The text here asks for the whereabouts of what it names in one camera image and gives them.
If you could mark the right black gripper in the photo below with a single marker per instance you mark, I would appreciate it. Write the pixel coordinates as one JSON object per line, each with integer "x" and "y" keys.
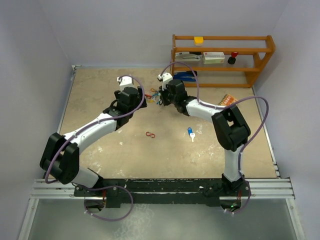
{"x": 162, "y": 97}

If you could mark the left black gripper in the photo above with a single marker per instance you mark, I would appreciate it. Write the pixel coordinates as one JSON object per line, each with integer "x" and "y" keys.
{"x": 139, "y": 97}

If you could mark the red carabiner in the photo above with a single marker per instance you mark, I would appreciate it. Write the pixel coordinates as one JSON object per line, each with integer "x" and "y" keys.
{"x": 150, "y": 134}

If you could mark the key with blue tag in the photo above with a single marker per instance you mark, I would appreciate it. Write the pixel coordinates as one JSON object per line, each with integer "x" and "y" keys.
{"x": 191, "y": 134}

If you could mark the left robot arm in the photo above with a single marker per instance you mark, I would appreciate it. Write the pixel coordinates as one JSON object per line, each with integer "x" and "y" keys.
{"x": 61, "y": 156}

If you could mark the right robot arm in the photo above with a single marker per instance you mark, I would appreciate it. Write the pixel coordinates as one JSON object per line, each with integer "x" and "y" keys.
{"x": 231, "y": 130}

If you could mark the blue stapler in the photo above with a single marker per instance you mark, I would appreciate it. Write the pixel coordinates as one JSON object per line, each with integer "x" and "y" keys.
{"x": 186, "y": 76}

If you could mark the grey stapler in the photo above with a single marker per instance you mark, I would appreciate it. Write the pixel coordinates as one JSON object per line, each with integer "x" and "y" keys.
{"x": 187, "y": 56}

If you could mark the orange spiral notebook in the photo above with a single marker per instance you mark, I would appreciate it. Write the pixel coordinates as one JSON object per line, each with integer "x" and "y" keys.
{"x": 227, "y": 100}

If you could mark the white and red box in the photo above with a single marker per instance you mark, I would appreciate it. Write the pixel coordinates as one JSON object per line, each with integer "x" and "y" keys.
{"x": 213, "y": 57}

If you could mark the yellow lidded jar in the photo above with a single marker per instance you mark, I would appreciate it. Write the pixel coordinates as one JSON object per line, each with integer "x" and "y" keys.
{"x": 198, "y": 40}

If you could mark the red and black stamp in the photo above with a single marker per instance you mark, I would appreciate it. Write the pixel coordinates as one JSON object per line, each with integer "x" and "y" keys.
{"x": 232, "y": 59}

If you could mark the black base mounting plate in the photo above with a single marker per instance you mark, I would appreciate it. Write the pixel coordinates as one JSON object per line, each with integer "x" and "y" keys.
{"x": 212, "y": 192}

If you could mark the wooden shelf rack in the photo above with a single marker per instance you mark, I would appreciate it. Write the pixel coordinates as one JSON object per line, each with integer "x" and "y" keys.
{"x": 254, "y": 52}

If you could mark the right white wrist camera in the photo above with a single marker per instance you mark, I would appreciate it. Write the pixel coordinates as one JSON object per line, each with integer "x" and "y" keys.
{"x": 164, "y": 78}

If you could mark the aluminium rail frame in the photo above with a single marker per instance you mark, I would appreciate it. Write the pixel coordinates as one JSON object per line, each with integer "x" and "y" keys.
{"x": 268, "y": 213}

